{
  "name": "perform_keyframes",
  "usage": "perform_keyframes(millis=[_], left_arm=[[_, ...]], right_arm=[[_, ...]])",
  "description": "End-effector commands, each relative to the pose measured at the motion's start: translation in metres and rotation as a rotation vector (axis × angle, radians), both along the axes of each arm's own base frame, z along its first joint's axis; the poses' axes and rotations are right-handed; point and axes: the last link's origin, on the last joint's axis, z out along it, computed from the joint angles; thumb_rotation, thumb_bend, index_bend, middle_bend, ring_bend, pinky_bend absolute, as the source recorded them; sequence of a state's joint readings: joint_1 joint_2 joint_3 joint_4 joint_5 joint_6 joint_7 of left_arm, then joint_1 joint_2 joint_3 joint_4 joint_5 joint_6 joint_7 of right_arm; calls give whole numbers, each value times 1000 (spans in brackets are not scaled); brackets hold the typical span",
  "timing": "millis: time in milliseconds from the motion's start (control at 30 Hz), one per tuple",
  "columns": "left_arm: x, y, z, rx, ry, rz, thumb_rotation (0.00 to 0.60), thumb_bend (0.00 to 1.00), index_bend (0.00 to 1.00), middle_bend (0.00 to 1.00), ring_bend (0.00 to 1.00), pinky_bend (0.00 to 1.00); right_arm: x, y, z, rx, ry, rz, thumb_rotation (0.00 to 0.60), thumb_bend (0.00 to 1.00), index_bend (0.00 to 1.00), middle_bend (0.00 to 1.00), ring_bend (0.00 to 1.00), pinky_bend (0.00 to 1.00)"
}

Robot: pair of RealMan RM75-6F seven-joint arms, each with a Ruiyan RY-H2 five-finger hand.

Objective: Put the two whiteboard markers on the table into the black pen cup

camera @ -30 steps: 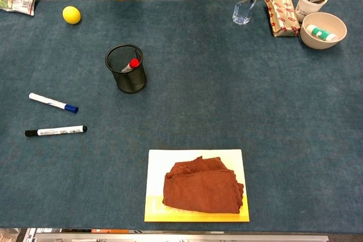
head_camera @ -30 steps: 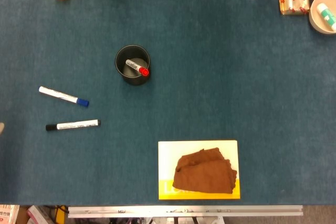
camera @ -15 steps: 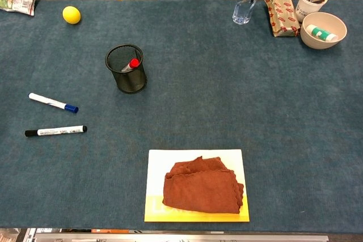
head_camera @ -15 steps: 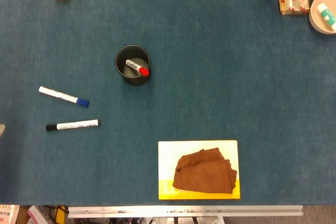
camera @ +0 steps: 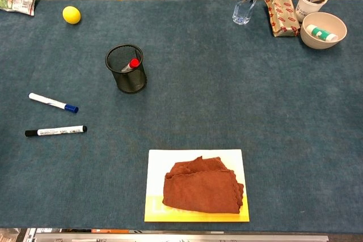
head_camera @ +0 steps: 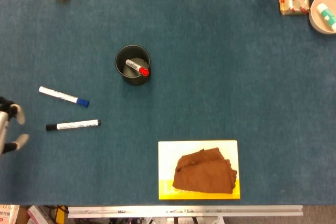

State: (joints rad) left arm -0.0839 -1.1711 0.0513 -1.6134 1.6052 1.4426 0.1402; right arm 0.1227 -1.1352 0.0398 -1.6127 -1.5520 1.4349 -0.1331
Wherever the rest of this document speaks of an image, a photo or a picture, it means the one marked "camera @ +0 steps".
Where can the brown folded cloth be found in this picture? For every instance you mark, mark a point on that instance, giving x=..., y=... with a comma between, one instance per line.
x=201, y=188

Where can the black mesh pen cup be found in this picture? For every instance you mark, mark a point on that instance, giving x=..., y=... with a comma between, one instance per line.
x=133, y=83

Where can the gold red-printed snack package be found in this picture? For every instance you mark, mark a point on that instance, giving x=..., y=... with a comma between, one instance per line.
x=283, y=15

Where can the red-capped white marker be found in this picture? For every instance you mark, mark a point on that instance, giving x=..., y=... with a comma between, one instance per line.
x=134, y=63

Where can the blue felt table cover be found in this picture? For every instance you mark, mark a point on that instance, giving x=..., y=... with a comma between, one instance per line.
x=227, y=97

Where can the black-capped white marker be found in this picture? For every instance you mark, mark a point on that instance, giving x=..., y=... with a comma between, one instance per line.
x=56, y=131

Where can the beige bowl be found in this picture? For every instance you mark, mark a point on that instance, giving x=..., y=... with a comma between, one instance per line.
x=312, y=42

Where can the white paper cup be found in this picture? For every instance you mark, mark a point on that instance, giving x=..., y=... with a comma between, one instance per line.
x=304, y=8

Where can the blue-capped white marker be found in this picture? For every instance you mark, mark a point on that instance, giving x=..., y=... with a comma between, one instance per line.
x=45, y=99

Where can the white green glue stick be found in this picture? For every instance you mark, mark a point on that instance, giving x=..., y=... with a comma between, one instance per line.
x=320, y=33

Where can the aluminium profile rail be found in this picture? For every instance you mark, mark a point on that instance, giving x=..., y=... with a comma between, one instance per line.
x=170, y=237

